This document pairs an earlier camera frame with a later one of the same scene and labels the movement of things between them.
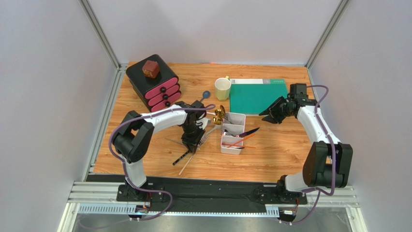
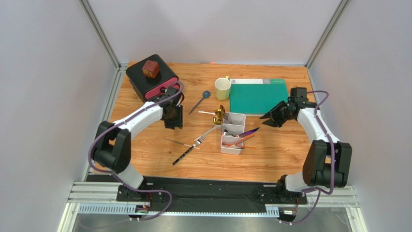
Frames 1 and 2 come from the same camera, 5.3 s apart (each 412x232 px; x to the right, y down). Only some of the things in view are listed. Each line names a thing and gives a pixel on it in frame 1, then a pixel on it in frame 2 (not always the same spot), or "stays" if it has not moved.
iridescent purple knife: x=246 y=134 stays
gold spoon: x=220 y=112 stays
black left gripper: x=193 y=143 -> x=177 y=123
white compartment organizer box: x=233 y=128 stays
